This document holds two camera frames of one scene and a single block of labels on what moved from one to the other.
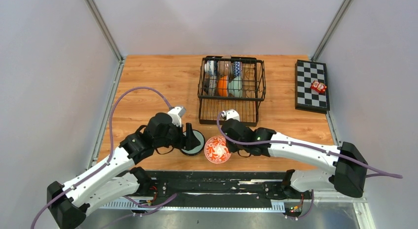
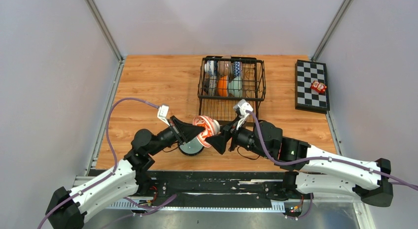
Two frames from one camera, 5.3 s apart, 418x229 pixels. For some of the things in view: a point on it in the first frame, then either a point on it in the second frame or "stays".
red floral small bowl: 216,150 → 212,127
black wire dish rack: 227,82 stays
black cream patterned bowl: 210,85 stays
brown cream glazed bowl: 224,68 stays
